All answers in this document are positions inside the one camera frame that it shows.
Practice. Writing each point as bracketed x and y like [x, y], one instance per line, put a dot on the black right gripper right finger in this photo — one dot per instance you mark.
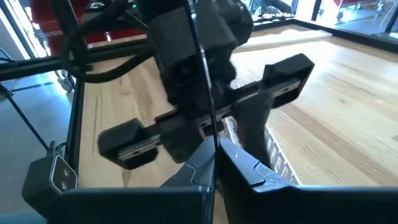
[295, 207]

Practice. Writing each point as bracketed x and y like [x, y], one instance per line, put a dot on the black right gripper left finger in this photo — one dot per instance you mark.
[140, 207]

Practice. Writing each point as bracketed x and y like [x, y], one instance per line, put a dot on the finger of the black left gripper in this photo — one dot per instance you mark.
[182, 140]
[253, 124]

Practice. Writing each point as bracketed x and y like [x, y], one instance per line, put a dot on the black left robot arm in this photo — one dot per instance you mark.
[239, 18]

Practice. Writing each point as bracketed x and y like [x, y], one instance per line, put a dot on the grey caster wheel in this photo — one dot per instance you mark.
[66, 84]

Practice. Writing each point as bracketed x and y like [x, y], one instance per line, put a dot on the red storage bin rack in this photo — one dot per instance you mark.
[43, 18]

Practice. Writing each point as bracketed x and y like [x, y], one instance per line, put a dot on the small black camera silver face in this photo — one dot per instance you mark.
[40, 186]

